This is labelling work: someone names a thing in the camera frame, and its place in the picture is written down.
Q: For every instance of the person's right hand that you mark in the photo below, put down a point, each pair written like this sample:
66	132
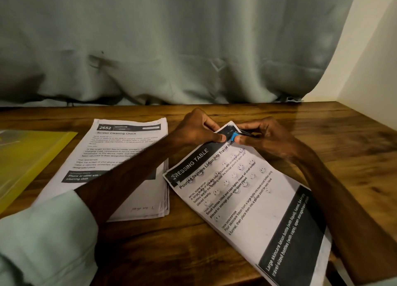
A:
273	139

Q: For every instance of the person's left hand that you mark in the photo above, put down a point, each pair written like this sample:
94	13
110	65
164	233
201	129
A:
195	131

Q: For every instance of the blue pen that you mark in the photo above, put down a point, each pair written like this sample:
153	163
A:
236	134

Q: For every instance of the yellow patterned folder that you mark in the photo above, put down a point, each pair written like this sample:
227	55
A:
31	165

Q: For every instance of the person's right forearm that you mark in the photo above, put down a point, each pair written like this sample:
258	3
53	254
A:
353	220

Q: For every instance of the person's left forearm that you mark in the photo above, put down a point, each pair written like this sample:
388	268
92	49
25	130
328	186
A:
74	227

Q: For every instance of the pale green curtain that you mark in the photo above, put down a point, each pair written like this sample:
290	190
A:
173	41

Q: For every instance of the black bar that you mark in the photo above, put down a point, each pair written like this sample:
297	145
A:
340	273

